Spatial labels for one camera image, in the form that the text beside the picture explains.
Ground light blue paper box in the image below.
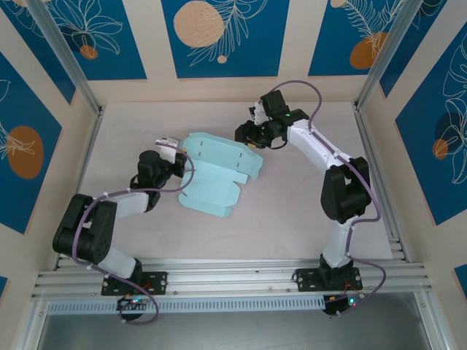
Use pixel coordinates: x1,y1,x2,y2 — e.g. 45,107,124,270
177,131,264,219

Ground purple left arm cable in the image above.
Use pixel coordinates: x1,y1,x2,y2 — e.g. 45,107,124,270
71,141,198,326

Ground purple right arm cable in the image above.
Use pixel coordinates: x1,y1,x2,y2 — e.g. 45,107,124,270
271,79,387,319

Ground blue panel beige circle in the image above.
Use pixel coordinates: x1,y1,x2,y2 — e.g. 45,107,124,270
161,0,292,79

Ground blue panel fern orange circle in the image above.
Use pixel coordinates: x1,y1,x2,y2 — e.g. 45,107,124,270
308,0,406,77

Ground blue panel dark circle leaves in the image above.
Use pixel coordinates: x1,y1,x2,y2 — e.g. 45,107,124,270
395,34,467,227

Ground aluminium side rail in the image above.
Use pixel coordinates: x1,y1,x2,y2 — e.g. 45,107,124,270
53,105,107,271
352,101,409,263

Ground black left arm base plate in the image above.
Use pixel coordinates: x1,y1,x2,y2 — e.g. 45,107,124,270
101,271,169,296

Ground grey metal sheet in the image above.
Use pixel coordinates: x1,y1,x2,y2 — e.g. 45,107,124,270
36,293,439,350

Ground aluminium mounting rail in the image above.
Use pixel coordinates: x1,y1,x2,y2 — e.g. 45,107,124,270
31,257,435,300

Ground grey slotted cable duct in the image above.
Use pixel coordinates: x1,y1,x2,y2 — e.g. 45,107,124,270
45,295,326,315

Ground aluminium frame post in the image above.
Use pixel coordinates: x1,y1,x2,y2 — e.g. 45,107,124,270
353,0,420,110
26,0,105,118

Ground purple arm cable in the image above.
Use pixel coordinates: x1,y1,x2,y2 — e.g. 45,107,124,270
71,141,198,326
271,79,387,319

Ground blue panel white flower drawing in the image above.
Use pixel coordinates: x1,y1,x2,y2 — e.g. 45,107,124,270
34,0,148,82

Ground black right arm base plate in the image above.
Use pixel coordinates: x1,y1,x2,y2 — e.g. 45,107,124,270
294,268,364,292

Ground blue panel white line drawing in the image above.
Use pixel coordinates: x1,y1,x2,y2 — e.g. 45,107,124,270
379,0,450,99
0,0,77,106

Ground blue panel large orange circle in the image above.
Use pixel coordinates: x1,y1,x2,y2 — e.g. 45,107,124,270
0,50,63,235

